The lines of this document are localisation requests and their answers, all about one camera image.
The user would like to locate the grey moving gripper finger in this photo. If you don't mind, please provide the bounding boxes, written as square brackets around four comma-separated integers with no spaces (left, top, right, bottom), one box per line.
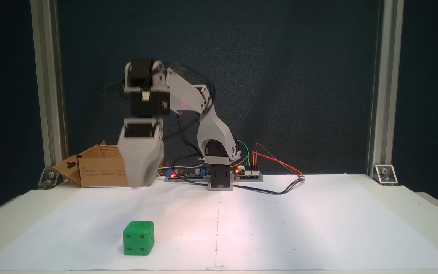
[141,136,165,187]

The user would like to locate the aluminium frame post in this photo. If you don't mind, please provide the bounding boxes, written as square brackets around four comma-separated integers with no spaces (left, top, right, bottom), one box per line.
[367,0,405,178]
[30,0,68,170]

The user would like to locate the black cable with white connector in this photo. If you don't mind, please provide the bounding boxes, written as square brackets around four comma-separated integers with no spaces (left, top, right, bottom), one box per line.
[171,152,306,196]

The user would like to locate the blue power converter board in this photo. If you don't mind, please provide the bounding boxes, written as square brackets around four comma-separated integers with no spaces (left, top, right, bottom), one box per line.
[165,169,209,182]

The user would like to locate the orange wires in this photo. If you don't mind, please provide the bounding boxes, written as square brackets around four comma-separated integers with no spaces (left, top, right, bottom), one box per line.
[251,143,304,178]

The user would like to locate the coloured jumper wire bundle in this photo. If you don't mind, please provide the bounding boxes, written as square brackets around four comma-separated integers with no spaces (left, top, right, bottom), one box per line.
[230,140,251,169]

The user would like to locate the white power cable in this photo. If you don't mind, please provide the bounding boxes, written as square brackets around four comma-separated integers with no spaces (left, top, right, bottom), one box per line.
[158,164,205,171]

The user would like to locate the aluminium corner bracket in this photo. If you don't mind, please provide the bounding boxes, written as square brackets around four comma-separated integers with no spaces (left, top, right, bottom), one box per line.
[38,167,60,190]
[374,164,398,186]

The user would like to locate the white paper sheet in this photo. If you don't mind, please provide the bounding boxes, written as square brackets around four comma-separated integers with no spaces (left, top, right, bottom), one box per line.
[0,174,438,271]

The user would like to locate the brown cardboard box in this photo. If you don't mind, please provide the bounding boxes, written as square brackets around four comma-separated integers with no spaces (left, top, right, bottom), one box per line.
[52,140,163,188]

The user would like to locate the green dice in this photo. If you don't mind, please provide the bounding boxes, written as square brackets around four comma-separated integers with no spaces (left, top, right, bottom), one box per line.
[123,221,155,256]

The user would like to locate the controller board with jumper wires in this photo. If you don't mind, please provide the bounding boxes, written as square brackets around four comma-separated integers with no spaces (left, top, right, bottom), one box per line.
[234,167,264,183]

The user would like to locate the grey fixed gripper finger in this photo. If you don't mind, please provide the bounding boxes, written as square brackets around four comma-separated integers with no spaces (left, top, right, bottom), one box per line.
[118,136,143,187]

